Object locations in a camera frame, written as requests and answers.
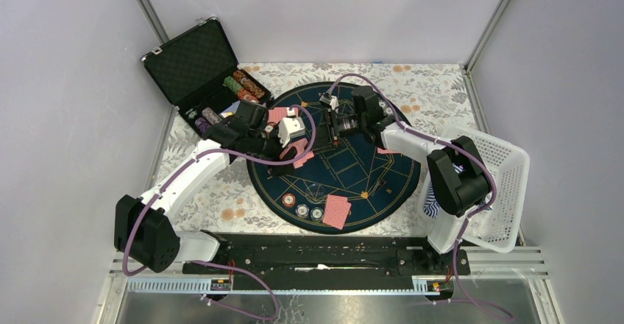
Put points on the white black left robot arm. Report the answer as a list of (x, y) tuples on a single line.
[(143, 227)]

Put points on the floral patterned tablecloth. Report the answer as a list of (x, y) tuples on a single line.
[(429, 95)]

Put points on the black aluminium chip case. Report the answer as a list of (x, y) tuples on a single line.
[(191, 68)]

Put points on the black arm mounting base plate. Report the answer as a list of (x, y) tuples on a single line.
[(307, 262)]

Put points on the red chip row in case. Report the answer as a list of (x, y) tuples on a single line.
[(245, 95)]

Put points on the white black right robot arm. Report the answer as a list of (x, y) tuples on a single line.
[(458, 177)]

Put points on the round dark blue poker mat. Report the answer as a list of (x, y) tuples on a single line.
[(376, 185)]

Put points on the blue white striped cloth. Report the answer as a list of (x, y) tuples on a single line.
[(431, 206)]

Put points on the brown chip row in case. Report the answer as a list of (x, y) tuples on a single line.
[(248, 84)]

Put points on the red backed card bottom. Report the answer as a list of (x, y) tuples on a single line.
[(343, 207), (330, 217)]

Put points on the red backed card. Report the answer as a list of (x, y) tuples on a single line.
[(279, 113), (386, 151), (330, 217), (343, 207)]

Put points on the green chip row in case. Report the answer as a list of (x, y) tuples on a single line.
[(232, 84)]

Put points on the blue yellow chip stack bottom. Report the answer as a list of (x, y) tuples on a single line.
[(317, 214)]

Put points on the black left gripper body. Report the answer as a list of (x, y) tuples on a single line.
[(268, 145)]

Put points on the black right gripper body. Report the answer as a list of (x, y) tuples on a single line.
[(335, 127)]

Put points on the white plastic laundry basket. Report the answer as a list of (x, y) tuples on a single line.
[(497, 228)]

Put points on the clear dealer button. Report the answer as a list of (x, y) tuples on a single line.
[(315, 193)]

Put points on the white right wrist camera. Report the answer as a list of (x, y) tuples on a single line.
[(329, 101)]

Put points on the purple chip row in case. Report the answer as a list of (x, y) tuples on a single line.
[(207, 119)]

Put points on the red chip stack bottom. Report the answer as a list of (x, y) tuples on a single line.
[(289, 200)]

